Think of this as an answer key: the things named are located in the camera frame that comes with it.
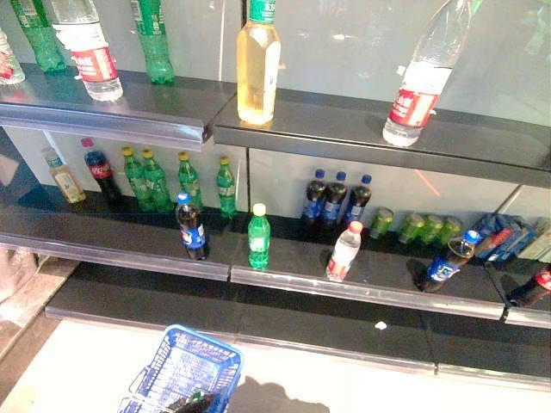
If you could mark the green drink can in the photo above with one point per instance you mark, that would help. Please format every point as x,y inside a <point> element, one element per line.
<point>380,221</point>
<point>431,229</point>
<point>410,227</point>
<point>450,230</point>

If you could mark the dark cola bottle blue label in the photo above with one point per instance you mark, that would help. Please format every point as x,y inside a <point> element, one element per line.
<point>192,230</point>
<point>313,195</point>
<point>357,202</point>
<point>447,262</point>
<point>334,200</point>

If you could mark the green soda bottle yellow cap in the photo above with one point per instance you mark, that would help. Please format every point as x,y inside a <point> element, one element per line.
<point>156,183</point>
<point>135,180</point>
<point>189,178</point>
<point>226,189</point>

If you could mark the small water bottle red cap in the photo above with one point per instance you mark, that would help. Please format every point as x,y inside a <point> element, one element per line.
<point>343,254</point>

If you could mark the white paper scrap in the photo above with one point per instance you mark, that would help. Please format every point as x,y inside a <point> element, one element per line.
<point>380,325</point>

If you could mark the cola bottle red label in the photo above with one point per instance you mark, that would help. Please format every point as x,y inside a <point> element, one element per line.
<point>534,286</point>

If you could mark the dark metal shelf board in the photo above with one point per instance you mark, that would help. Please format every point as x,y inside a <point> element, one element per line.
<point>112,241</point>
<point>258,318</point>
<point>379,275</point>
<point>107,105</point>
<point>387,133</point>

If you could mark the cola bottle pink cap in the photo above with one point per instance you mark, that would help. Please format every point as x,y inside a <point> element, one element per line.
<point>101,172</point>

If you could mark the dark bottle in basket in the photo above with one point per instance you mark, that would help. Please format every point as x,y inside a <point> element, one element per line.
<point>196,403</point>

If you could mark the pale boxed goods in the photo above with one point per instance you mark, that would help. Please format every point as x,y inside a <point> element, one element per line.
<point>540,241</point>

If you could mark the green soda bottle white cap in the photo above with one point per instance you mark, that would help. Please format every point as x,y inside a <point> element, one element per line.
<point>258,241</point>

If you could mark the blue snack package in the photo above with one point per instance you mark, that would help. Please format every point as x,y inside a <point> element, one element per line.
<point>501,236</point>

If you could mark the yellow tea bottle green label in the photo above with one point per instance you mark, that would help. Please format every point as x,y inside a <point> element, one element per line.
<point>257,73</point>

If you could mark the small yellow tea bottle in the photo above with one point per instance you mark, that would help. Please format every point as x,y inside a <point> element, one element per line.
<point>65,178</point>

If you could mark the clear water bottle red label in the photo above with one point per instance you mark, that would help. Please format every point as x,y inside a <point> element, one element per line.
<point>419,90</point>
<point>8,64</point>
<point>92,60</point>

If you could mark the blue plastic shopping basket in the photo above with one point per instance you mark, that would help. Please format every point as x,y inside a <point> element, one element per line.
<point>189,370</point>

